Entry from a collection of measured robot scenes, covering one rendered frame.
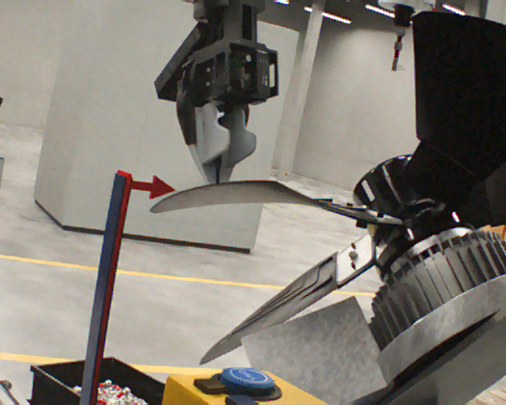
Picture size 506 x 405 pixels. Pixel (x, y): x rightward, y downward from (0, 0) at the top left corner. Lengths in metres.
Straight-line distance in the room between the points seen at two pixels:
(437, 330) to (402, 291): 0.09
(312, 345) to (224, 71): 0.34
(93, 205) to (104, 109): 0.87
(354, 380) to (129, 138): 6.16
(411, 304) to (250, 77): 0.32
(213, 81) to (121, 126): 6.14
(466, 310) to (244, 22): 0.40
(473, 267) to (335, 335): 0.19
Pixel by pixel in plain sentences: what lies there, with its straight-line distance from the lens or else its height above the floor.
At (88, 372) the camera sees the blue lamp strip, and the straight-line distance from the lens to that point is 0.80.
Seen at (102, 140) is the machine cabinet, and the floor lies 0.86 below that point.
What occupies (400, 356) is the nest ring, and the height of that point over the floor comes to 1.04.
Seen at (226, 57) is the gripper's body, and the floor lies 1.32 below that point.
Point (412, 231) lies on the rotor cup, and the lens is 0.96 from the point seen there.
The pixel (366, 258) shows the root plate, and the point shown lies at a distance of 1.04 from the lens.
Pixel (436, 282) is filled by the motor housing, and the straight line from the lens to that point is 0.91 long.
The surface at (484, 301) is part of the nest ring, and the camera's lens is 0.86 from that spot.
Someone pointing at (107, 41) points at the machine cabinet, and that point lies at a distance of 6.86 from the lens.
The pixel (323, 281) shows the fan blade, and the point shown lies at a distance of 1.06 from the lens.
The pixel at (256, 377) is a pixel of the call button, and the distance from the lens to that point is 0.57.
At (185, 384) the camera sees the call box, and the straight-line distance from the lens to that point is 0.56.
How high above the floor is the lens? 1.26
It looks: 6 degrees down
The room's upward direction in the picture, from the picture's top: 12 degrees clockwise
